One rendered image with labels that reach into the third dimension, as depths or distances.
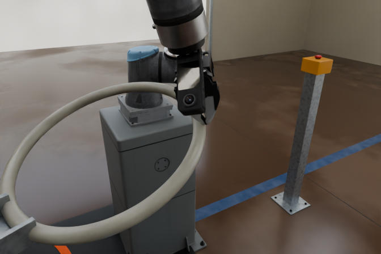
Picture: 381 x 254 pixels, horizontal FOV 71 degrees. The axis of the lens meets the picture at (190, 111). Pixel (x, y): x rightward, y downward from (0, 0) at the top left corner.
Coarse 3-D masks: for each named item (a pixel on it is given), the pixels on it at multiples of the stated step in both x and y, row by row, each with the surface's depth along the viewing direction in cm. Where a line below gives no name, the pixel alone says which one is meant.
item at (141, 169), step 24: (120, 120) 134; (168, 120) 134; (120, 144) 117; (144, 144) 123; (168, 144) 130; (120, 168) 123; (144, 168) 128; (168, 168) 135; (120, 192) 136; (144, 192) 133; (192, 192) 150; (168, 216) 147; (192, 216) 157; (144, 240) 145; (168, 240) 154; (192, 240) 165
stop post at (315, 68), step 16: (304, 64) 159; (320, 64) 151; (304, 80) 163; (320, 80) 159; (304, 96) 166; (304, 112) 168; (304, 128) 170; (304, 144) 175; (304, 160) 182; (288, 176) 192; (288, 192) 195; (288, 208) 194; (304, 208) 194
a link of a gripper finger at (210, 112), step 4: (208, 96) 55; (212, 96) 55; (208, 100) 56; (212, 100) 55; (208, 104) 56; (212, 104) 56; (208, 108) 57; (212, 108) 57; (204, 112) 58; (208, 112) 58; (212, 112) 58; (208, 116) 59; (212, 116) 59; (208, 120) 59; (208, 124) 62
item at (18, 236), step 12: (0, 204) 53; (0, 216) 54; (0, 228) 52; (12, 228) 46; (24, 228) 47; (0, 240) 44; (12, 240) 46; (24, 240) 48; (0, 252) 45; (12, 252) 46
